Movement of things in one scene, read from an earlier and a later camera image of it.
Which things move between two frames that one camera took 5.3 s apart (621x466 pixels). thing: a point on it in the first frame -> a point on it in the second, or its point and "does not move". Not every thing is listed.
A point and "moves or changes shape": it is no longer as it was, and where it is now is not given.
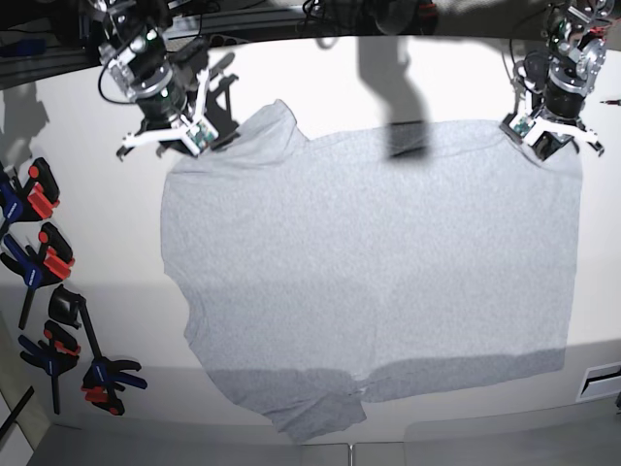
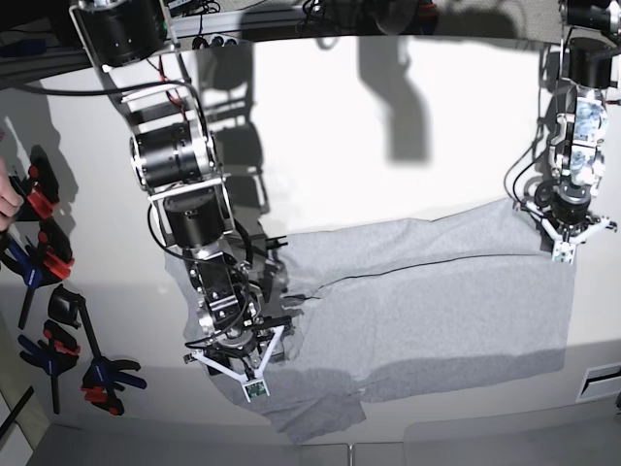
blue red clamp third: (60, 354) does not move
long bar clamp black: (105, 379) does not move
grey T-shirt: (317, 273) moves or changes shape
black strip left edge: (15, 412) does not move
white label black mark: (601, 381) does not move
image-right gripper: (558, 131) -> (567, 208)
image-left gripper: (160, 113) -> (239, 349)
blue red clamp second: (51, 263) does not move
